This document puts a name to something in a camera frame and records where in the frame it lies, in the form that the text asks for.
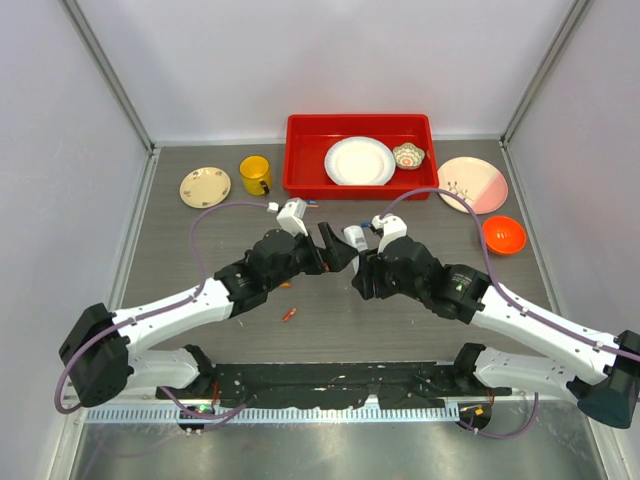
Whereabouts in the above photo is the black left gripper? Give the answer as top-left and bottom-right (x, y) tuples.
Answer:
(266, 223), (357, 292)

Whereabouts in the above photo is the white remote control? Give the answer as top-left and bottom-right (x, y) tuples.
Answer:
(343, 225), (368, 252)

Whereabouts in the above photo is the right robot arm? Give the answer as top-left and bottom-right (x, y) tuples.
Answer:
(347, 230), (639, 429)

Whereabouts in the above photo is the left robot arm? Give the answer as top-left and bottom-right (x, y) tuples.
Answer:
(55, 223), (366, 408)

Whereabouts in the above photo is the red orange battery near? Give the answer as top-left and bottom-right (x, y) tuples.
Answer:
(282, 308), (297, 322)

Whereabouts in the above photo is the white paper plate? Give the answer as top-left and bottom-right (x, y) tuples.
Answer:
(324, 136), (396, 186)

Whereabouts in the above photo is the yellow mug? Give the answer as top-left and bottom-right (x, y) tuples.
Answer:
(239, 155), (272, 196)

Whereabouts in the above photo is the red plastic bin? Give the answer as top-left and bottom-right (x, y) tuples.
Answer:
(282, 113), (439, 200)

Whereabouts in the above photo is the patterned small bowl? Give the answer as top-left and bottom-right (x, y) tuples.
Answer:
(392, 142), (426, 170)

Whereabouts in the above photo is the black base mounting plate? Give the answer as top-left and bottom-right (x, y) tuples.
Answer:
(169, 362), (511, 410)

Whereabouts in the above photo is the cream floral plate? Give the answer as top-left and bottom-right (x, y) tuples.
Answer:
(179, 167), (231, 209)

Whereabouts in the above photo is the orange plastic bowl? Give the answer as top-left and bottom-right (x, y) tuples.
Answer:
(482, 216), (527, 255)

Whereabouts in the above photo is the pink white plate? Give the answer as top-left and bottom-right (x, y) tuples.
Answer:
(438, 157), (509, 215)

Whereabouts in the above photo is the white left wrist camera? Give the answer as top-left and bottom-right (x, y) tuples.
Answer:
(267, 198), (308, 236)

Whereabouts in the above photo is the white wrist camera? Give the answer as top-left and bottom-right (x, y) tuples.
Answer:
(267, 198), (308, 236)
(371, 214), (407, 254)

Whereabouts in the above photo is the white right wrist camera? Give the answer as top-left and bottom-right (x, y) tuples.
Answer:
(371, 214), (407, 254)

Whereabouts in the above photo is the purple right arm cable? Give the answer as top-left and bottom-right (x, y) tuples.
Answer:
(374, 187), (640, 364)

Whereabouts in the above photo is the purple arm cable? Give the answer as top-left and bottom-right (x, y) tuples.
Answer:
(374, 187), (640, 364)
(54, 200), (274, 414)

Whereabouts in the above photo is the white slotted cable duct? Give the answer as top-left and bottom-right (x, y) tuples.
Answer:
(85, 402), (460, 425)

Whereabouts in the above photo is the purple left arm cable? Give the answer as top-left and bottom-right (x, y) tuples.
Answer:
(54, 200), (274, 414)

